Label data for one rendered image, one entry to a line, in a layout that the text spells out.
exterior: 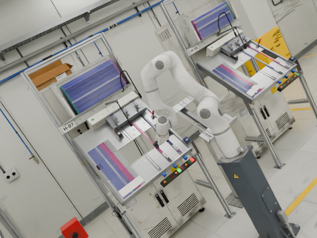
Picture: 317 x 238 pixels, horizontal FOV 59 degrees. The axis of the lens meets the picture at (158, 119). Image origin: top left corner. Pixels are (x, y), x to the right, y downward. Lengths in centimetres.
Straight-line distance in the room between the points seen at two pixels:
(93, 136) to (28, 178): 171
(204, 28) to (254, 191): 178
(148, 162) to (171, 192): 50
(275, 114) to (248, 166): 154
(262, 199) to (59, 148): 274
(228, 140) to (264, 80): 122
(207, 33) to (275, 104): 107
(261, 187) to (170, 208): 96
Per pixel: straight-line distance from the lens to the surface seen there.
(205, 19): 312
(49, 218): 410
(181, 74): 173
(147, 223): 259
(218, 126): 177
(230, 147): 183
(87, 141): 242
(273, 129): 332
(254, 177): 193
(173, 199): 264
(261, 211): 204
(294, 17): 655
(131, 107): 247
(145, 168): 222
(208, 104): 168
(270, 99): 330
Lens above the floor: 151
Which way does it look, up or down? 12 degrees down
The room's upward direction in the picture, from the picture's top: 30 degrees counter-clockwise
